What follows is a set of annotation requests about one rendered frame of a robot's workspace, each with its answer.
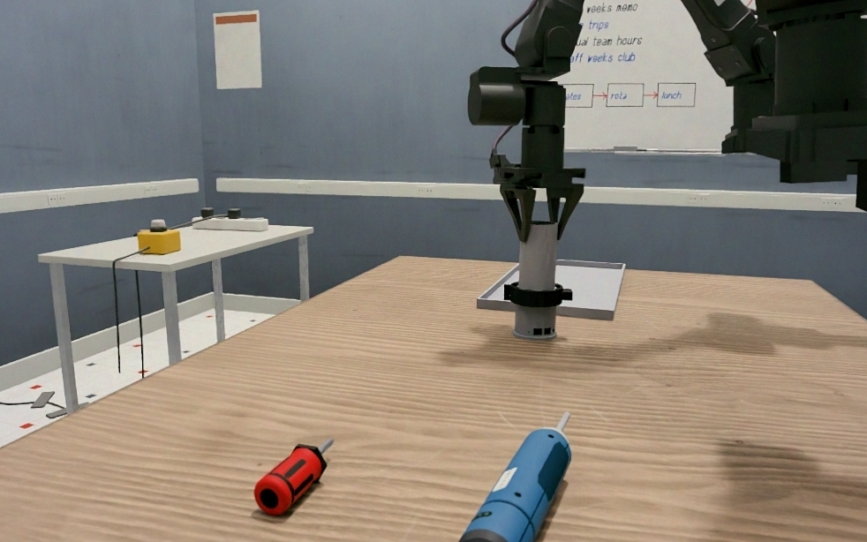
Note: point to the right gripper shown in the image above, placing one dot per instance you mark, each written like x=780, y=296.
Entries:
x=541, y=167

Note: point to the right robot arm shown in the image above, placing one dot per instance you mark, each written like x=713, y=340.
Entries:
x=740, y=52

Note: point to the red stubby screwdriver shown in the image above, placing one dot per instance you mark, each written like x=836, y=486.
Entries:
x=289, y=479

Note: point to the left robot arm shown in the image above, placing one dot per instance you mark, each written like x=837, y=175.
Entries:
x=820, y=63

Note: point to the black clamp ring half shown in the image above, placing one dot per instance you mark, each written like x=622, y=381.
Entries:
x=532, y=298

